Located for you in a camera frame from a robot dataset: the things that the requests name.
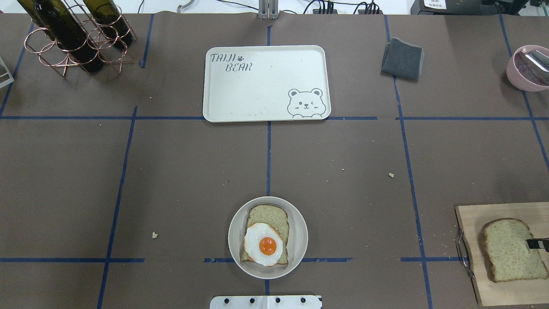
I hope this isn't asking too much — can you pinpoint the brown bread slice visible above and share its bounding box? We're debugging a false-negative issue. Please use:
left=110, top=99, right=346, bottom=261
left=240, top=205, right=290, bottom=266
left=479, top=218, right=548, bottom=283

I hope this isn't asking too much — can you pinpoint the folded grey cloth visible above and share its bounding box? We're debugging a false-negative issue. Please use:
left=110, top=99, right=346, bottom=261
left=381, top=37, right=424, bottom=80

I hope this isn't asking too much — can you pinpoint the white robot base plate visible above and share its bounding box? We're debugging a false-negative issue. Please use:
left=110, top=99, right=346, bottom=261
left=209, top=295, right=323, bottom=309

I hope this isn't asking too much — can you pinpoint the cream bear serving tray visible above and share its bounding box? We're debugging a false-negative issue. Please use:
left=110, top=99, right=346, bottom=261
left=202, top=45, right=332, bottom=123

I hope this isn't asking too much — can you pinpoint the dark green wine bottle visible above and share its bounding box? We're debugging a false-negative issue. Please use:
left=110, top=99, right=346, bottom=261
left=84, top=0, right=133, bottom=49
left=18, top=0, right=103, bottom=73

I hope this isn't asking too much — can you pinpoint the pink bowl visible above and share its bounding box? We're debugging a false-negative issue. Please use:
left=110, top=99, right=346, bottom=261
left=506, top=45, right=549, bottom=92

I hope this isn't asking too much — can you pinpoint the wooden cutting board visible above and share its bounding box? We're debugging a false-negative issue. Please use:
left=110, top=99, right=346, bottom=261
left=455, top=202, right=549, bottom=306

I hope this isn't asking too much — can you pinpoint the round cream plate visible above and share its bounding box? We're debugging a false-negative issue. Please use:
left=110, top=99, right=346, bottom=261
left=227, top=196, right=308, bottom=279

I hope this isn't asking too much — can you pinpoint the copper wire bottle rack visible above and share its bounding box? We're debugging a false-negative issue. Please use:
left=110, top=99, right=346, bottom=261
left=24, top=0, right=137, bottom=76

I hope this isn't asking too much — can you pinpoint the metal scoop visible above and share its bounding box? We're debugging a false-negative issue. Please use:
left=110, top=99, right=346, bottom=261
left=516, top=50, right=549, bottom=85

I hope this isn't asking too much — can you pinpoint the fried egg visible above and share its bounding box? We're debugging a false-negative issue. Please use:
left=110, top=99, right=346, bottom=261
left=244, top=223, right=283, bottom=267

